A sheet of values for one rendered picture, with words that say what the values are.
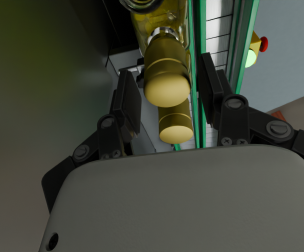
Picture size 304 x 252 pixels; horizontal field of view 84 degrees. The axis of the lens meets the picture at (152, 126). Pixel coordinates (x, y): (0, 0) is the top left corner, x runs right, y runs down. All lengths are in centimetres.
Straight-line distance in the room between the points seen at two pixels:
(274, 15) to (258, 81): 31
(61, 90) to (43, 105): 3
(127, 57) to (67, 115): 26
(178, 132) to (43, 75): 14
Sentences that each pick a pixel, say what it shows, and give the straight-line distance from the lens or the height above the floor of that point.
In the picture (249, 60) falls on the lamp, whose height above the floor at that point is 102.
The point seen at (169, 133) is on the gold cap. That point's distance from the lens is 16.
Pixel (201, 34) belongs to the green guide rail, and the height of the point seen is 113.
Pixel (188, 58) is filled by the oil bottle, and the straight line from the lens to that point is 21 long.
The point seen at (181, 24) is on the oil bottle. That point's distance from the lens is 18.
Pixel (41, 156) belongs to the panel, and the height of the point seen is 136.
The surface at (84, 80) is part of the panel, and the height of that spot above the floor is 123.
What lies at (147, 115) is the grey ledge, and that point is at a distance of 58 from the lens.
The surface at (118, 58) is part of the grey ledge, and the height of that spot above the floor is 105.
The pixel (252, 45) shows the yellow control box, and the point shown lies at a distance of 55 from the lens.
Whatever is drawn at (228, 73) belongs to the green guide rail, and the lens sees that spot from 47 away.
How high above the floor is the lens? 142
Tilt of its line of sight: 36 degrees down
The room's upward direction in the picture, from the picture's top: 180 degrees counter-clockwise
